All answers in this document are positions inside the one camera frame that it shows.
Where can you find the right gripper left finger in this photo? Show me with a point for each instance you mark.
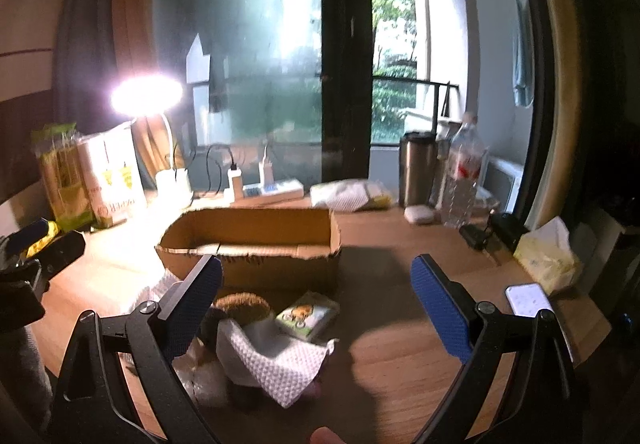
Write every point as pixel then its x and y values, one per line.
pixel 185 304

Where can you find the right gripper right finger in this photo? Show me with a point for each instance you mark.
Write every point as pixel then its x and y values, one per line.
pixel 447 304

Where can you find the brown fuzzy plush toy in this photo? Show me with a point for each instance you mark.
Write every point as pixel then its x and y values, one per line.
pixel 244 308

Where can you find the white waffle cloth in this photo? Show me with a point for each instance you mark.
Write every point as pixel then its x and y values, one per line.
pixel 264 357

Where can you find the smartphone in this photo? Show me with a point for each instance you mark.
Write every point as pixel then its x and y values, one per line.
pixel 527 300

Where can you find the black keys object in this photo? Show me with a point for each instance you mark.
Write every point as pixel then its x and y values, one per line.
pixel 506 227

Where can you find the white earbuds case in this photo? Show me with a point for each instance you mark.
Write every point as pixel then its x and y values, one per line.
pixel 420 214

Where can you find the green yellow package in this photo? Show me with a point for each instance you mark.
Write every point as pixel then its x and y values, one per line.
pixel 56 151

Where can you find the yellow tissue pack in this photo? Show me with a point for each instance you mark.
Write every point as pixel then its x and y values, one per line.
pixel 545 255

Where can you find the cardboard box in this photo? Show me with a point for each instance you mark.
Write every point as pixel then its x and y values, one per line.
pixel 263 249

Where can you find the folded cloth stack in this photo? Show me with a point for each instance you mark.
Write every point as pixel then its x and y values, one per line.
pixel 351 195

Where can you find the clear water bottle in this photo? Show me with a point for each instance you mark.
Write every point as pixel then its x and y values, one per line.
pixel 465 160

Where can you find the steel tumbler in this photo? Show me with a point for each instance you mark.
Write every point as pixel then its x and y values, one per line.
pixel 417 164

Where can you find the white power strip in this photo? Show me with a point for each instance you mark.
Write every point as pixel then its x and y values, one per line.
pixel 260 195

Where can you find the desk lamp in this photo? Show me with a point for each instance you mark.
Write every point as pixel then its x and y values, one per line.
pixel 146 99

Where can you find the hanging blue towel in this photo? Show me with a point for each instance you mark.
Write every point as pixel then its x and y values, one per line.
pixel 523 57

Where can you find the white charger with black cable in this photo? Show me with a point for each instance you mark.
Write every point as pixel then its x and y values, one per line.
pixel 234 177

